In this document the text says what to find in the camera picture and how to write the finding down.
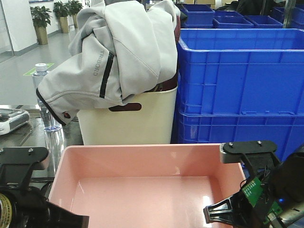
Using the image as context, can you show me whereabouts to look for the background blue crate left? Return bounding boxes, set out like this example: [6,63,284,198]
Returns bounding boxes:
[181,4,215,29]

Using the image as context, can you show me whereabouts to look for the stacked upper blue crate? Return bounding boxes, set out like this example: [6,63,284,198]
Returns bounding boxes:
[177,28,304,115]

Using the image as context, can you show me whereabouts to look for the plant in gold pot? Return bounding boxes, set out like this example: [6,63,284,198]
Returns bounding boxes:
[53,1,69,33]
[30,6,52,45]
[67,0,83,28]

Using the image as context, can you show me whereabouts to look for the clear water bottle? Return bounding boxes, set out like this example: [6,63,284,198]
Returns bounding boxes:
[31,63,63,132]

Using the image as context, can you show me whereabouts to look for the background blue crate right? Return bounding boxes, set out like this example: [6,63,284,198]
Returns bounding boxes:
[245,15,283,29]

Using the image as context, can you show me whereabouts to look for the plant in gold pot far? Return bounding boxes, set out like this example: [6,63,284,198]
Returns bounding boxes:
[67,0,83,28]

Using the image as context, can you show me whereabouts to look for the background blue crate middle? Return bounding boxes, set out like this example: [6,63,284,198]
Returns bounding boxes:
[212,10,254,29]

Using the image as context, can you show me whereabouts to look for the stacked blue crate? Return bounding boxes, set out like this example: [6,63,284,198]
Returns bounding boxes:
[177,28,304,115]
[171,108,304,162]

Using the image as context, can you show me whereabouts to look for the white handheld device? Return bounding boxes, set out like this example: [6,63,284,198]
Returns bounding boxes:
[0,108,30,135]

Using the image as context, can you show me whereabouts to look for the plant in gold pot middle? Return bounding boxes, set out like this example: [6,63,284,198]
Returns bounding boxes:
[53,1,69,33]

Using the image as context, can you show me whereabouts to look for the background blue crate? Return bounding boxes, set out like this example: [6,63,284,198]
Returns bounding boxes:
[245,15,283,29]
[181,4,215,29]
[212,10,254,29]

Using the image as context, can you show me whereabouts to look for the cream plastic basket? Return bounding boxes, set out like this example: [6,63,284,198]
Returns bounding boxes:
[77,88,177,145]

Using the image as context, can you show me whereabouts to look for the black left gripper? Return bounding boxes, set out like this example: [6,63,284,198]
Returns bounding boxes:
[0,147,89,228]

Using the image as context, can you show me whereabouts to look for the plant in gold pot near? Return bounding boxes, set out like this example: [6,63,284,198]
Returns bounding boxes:
[30,6,52,45]

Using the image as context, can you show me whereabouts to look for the pink plastic bin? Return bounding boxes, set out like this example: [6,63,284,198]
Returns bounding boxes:
[49,144,245,228]

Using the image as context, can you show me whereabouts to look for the stacked lower blue crate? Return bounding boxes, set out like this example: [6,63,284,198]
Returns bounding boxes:
[171,108,304,162]

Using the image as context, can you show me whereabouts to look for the grey jacket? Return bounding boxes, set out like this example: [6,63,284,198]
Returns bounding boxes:
[36,0,181,125]

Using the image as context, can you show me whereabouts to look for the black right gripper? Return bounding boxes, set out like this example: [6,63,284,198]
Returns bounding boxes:
[203,141,304,228]

